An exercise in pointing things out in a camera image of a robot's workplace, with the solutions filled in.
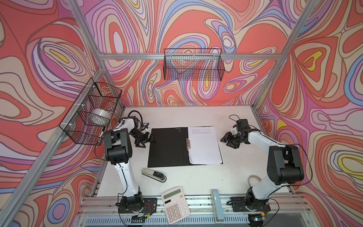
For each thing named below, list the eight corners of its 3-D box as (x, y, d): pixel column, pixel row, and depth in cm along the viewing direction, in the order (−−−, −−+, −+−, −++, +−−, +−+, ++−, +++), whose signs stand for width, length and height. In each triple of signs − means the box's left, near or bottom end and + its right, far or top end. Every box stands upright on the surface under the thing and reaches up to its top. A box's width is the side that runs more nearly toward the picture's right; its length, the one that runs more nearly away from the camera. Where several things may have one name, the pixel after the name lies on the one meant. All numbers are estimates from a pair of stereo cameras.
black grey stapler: (142, 174, 86) (140, 171, 82) (144, 168, 88) (143, 166, 84) (164, 183, 83) (163, 181, 79) (167, 177, 85) (166, 175, 81)
